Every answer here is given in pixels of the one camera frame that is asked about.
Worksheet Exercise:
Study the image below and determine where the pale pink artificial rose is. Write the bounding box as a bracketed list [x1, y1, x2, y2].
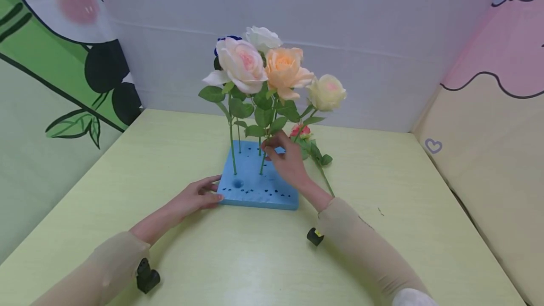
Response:
[198, 37, 269, 176]

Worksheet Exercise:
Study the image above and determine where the person's right forearm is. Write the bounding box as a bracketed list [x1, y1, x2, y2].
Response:
[297, 179, 438, 306]

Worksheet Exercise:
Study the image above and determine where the person's left forearm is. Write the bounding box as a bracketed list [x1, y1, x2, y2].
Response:
[30, 202, 184, 306]

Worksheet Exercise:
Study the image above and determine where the white artificial rose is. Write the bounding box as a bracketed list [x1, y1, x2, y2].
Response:
[245, 26, 284, 54]

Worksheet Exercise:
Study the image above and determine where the blue foam flower block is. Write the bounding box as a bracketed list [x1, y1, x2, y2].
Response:
[217, 140, 299, 211]

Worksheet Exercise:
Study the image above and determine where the peach orange artificial rose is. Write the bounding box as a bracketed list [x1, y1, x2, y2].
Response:
[244, 47, 315, 175]

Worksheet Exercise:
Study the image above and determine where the cream yellow artificial rose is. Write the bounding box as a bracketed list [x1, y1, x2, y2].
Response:
[294, 74, 348, 142]

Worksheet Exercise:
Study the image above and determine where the dark blue artificial rose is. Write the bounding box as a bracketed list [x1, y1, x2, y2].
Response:
[213, 35, 243, 71]

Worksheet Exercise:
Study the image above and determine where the small red artificial rose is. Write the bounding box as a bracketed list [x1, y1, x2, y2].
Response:
[289, 124, 336, 197]

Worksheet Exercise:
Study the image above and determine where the person's left hand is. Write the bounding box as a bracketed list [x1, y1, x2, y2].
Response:
[173, 175, 225, 218]

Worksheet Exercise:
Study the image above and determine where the person's right hand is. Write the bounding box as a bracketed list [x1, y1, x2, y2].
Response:
[260, 130, 314, 192]

